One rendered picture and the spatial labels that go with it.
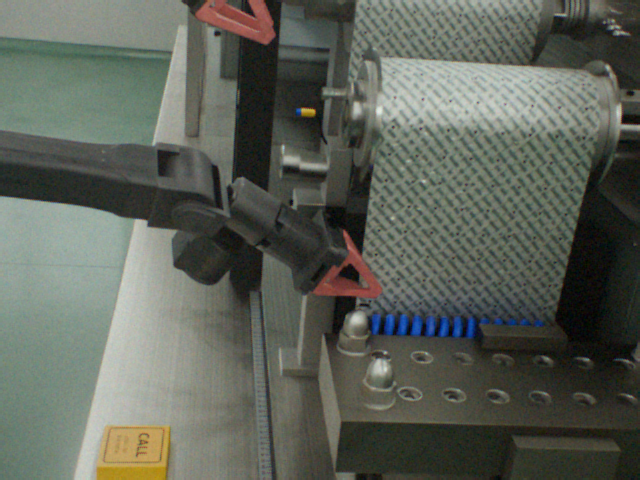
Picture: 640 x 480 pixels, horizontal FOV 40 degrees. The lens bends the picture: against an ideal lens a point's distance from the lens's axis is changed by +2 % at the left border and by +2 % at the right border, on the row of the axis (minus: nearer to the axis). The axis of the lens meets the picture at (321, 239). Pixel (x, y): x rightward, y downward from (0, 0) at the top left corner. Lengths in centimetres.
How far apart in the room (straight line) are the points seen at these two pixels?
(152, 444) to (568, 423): 42
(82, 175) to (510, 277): 48
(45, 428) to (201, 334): 141
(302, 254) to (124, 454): 27
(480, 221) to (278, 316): 39
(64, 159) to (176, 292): 48
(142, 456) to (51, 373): 185
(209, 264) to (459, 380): 29
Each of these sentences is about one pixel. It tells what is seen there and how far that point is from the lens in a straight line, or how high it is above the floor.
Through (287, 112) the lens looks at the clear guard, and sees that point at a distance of 198.
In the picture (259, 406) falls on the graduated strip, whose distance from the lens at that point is 107.
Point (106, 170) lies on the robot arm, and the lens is 86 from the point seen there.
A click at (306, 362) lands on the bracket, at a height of 92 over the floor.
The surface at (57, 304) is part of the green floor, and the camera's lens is 316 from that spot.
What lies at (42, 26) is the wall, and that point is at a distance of 667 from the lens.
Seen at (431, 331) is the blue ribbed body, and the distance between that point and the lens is 99.
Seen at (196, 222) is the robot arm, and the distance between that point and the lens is 88.
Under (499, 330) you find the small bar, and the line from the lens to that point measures 99.
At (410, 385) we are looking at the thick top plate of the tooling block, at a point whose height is 103.
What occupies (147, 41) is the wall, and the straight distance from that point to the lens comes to 659.
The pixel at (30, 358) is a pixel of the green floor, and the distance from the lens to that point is 287.
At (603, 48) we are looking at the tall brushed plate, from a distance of 122.
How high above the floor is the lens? 151
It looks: 24 degrees down
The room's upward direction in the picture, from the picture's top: 6 degrees clockwise
